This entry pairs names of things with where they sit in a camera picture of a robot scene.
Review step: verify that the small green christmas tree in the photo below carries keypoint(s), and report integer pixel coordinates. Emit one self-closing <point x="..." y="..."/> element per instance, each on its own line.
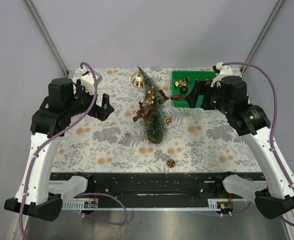
<point x="157" y="130"/>

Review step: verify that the brown ribbon gold berries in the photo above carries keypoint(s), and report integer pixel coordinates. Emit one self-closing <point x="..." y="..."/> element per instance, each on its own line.
<point x="148" y="106"/>

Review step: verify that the white slotted cable duct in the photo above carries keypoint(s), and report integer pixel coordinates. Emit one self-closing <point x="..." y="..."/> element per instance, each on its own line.
<point x="82" y="205"/>

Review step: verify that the green plastic tray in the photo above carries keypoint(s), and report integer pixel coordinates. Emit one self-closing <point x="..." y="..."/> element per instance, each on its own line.
<point x="183" y="80"/>

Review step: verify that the floral paper mat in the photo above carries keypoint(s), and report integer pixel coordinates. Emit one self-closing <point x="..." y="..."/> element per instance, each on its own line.
<point x="198" y="140"/>

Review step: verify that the dark brown bauble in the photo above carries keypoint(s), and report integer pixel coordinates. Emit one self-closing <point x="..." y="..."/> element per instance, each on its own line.
<point x="184" y="89"/>

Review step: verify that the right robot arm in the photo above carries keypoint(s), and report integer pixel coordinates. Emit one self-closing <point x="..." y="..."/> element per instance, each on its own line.
<point x="229" y="96"/>

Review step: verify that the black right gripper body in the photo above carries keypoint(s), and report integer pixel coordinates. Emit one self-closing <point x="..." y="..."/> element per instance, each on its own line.
<point x="212" y="99"/>

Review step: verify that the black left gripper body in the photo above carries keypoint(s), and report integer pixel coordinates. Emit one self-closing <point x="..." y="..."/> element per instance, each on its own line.
<point x="84" y="99"/>

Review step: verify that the pine cone front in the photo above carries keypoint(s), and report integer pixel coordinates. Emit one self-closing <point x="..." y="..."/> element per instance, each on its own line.
<point x="171" y="163"/>

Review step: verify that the frosted pine cone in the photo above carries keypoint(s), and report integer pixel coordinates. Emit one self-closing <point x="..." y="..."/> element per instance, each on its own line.
<point x="187" y="79"/>

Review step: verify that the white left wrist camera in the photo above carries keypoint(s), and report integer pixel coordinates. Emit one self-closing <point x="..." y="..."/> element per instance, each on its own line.
<point x="87" y="80"/>

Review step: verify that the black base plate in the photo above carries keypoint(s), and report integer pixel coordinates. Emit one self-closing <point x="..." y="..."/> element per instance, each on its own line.
<point x="159" y="191"/>

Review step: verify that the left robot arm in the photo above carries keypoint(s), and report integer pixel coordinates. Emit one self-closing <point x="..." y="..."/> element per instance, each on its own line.
<point x="65" y="100"/>

